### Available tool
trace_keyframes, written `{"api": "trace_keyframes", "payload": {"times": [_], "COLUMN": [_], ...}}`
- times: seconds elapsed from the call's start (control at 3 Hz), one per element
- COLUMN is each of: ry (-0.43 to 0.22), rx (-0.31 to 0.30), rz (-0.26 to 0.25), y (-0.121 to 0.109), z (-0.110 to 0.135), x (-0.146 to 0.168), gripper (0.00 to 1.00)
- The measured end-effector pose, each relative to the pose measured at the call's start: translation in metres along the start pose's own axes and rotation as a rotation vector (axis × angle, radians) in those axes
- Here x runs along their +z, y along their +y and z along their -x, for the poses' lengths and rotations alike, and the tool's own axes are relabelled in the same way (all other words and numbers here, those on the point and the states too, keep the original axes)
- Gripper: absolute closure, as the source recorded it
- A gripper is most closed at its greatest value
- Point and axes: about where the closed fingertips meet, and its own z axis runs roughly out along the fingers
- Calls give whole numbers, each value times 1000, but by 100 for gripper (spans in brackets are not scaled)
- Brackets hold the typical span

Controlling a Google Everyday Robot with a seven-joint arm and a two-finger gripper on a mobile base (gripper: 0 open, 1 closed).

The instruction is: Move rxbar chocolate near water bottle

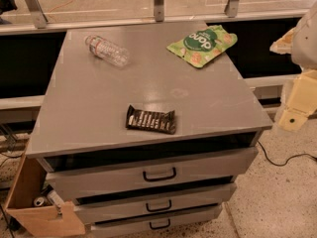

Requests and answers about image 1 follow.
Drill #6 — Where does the bottom grey drawer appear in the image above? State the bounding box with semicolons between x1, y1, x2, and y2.
91;204;222;238

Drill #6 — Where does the wooden side box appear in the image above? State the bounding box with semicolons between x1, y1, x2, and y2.
5;156;85;237

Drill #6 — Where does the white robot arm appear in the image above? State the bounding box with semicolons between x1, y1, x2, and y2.
269;2;317;131

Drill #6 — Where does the black floor cable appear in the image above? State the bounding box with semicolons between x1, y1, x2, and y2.
257;140;317;168

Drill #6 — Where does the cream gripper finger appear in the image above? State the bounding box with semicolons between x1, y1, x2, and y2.
277;109;308;132

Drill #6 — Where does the black rxbar chocolate bar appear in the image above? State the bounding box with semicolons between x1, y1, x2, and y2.
126;105;176;135

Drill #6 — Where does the metal railing frame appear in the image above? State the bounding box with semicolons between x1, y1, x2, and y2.
0;0;317;35

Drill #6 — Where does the grey drawer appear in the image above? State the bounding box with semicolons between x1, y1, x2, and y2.
47;147;258;200
74;182;237;223
91;204;222;238

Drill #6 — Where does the green snack bag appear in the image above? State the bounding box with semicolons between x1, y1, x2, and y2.
166;25;238;68

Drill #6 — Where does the clear plastic water bottle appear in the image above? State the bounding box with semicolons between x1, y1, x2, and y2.
85;35;130;67

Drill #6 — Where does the top grey drawer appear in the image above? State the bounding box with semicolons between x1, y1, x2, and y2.
47;147;258;200

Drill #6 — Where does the grey drawer cabinet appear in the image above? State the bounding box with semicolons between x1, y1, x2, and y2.
27;23;271;238

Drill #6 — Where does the middle grey drawer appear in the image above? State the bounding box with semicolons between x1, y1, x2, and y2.
74;182;237;223

